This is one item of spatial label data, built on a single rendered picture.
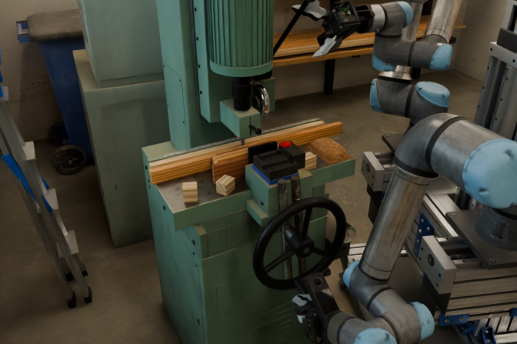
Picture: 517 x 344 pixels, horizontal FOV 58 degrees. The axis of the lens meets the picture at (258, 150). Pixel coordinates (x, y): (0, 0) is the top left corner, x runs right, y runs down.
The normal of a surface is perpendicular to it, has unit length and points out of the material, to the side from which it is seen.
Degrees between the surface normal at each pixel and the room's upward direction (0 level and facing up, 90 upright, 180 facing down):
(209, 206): 90
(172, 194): 0
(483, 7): 90
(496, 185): 86
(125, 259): 0
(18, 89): 90
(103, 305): 0
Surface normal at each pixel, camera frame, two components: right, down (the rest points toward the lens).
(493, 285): 0.14, 0.48
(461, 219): 0.00, -0.88
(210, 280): 0.47, 0.43
